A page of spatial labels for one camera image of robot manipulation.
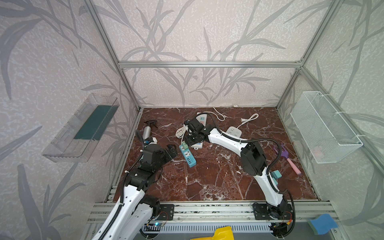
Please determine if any clear plastic wall tray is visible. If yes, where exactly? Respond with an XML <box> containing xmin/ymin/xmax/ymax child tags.
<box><xmin>42</xmin><ymin>94</ymin><xmax>120</xmax><ymax>163</ymax></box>

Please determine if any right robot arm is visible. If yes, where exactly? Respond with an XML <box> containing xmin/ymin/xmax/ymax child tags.
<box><xmin>184</xmin><ymin>118</ymin><xmax>288</xmax><ymax>219</ymax></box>

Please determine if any purple pink toy fork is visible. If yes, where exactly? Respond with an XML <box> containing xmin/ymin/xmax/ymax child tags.
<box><xmin>281</xmin><ymin>145</ymin><xmax>302</xmax><ymax>176</ymax></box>

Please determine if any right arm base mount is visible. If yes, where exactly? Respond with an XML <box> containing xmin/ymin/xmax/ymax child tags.
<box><xmin>252</xmin><ymin>203</ymin><xmax>294</xmax><ymax>221</ymax></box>

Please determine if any silver spray bottle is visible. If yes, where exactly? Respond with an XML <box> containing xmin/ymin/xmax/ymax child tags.
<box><xmin>143</xmin><ymin>120</ymin><xmax>157</xmax><ymax>140</ymax></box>

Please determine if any white wire basket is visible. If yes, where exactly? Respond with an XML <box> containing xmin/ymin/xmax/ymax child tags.
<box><xmin>291</xmin><ymin>91</ymin><xmax>363</xmax><ymax>164</ymax></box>

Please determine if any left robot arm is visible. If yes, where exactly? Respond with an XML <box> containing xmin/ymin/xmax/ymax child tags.
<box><xmin>93</xmin><ymin>143</ymin><xmax>178</xmax><ymax>240</ymax></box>

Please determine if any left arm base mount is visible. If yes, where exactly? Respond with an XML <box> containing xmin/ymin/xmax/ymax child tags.
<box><xmin>150</xmin><ymin>204</ymin><xmax>175</xmax><ymax>221</ymax></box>

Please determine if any teal power strip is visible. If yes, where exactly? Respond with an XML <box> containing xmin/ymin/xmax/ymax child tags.
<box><xmin>179</xmin><ymin>143</ymin><xmax>197</xmax><ymax>168</ymax></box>

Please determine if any green plug adapter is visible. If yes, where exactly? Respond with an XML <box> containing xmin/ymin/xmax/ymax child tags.
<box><xmin>182</xmin><ymin>141</ymin><xmax>189</xmax><ymax>149</ymax></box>

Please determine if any long white power strip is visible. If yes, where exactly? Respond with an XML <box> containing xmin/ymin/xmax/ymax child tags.
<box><xmin>190</xmin><ymin>111</ymin><xmax>208</xmax><ymax>150</ymax></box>

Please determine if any yellow plastic object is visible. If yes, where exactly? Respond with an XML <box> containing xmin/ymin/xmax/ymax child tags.
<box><xmin>191</xmin><ymin>226</ymin><xmax>235</xmax><ymax>240</ymax></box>

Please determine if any square white power socket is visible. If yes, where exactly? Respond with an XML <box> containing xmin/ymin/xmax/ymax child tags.
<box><xmin>226</xmin><ymin>126</ymin><xmax>242</xmax><ymax>139</ymax></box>

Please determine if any blue sponge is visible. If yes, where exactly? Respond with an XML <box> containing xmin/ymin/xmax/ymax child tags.
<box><xmin>308</xmin><ymin>214</ymin><xmax>338</xmax><ymax>235</ymax></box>

